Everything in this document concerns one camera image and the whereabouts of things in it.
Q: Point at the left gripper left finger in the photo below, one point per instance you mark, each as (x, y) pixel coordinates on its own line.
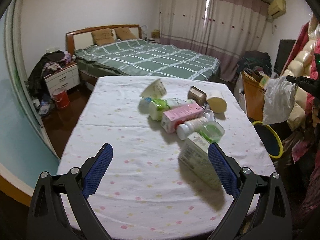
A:
(47, 218)

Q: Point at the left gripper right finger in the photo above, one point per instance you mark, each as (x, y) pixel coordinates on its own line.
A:
(260, 207)

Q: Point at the white tissue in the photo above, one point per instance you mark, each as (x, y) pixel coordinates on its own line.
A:
(279, 100)

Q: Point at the yellow rimmed trash bin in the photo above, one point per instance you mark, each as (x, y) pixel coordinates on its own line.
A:
(270, 139)

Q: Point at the cream puffer jacket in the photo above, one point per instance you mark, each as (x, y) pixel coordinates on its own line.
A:
(299, 71)

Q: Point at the black television screen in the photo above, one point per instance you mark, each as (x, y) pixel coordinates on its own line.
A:
(284, 50)

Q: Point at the orange wooden cabinet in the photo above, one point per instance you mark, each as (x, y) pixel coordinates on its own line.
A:
(254, 97)

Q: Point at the clothes pile on cabinet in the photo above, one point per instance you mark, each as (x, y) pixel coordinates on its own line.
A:
(255, 61)

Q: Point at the sliding wardrobe door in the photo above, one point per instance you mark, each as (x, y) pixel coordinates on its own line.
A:
(25, 147)

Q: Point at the white green carton box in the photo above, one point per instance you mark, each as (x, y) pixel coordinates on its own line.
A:
(194, 155)

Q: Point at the white dotted table cloth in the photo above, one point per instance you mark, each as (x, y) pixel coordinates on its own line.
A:
(145, 193)

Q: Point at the clear green plastic container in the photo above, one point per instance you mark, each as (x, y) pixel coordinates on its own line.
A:
(212, 131)

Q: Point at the white cup yellow inside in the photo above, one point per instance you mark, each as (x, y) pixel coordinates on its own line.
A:
(216, 101)

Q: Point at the striped pink curtain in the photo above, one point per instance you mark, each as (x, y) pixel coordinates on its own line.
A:
(224, 29)

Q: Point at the white bottle with cap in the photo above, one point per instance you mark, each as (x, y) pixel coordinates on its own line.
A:
(185, 129)

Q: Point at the red bucket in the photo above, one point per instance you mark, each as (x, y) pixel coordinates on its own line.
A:
(60, 98)

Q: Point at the brown small container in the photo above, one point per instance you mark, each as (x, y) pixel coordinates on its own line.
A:
(197, 95)

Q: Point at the pink carton box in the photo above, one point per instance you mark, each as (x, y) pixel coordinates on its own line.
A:
(179, 115)

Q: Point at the white nightstand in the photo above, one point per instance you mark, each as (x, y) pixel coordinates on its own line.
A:
(67, 78)

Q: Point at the green white bottle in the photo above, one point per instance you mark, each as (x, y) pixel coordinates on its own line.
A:
(158, 106)

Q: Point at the pile of dark clothes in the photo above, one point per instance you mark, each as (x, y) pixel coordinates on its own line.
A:
(48, 64)

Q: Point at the white printed paper cup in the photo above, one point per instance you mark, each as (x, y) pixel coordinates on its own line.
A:
(155, 90)

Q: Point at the yellow tissue box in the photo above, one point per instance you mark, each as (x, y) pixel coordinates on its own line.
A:
(155, 34)

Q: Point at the bed with green quilt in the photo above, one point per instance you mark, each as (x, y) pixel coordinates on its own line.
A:
(136, 57)

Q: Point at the left brown pillow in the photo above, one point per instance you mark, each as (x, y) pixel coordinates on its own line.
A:
(102, 37)

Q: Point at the brown pillow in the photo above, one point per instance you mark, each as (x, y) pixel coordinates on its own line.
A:
(124, 34)
(102, 37)

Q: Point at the right brown pillow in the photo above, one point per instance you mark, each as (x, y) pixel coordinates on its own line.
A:
(124, 34)

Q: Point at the wall air conditioner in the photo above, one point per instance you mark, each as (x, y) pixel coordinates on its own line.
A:
(277, 8)

